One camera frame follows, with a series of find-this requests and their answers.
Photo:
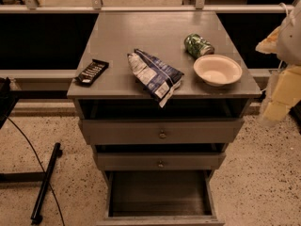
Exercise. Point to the grey drawer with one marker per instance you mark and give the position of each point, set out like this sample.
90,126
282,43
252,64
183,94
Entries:
131,132
159,198
159,161

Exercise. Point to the blue white chip bag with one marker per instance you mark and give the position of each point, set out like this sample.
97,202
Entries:
159,78

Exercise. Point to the metal railing frame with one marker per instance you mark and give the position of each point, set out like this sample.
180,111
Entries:
42,38

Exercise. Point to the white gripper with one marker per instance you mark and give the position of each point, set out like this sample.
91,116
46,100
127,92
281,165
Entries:
291,42

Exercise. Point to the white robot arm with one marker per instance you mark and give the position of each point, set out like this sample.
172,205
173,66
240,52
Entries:
285,42

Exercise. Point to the black equipment at left edge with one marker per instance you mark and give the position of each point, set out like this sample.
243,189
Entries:
7,100

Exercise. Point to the grey middle drawer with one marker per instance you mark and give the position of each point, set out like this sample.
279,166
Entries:
159,161

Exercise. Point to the black stand base bar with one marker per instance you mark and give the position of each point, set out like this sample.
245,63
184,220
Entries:
36,217

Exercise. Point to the grey top drawer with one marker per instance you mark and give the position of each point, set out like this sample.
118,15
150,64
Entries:
131,132

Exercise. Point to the grey wooden drawer cabinet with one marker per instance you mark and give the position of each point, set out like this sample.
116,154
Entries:
201,103

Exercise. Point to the green soda can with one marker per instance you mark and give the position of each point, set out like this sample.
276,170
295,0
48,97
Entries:
197,46

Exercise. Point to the black snack bar packet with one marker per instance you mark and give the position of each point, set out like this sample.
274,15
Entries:
91,72

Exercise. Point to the grey bottom drawer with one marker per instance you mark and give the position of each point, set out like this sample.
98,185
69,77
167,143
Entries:
159,198

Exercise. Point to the white paper bowl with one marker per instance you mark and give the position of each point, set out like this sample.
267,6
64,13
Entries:
217,70

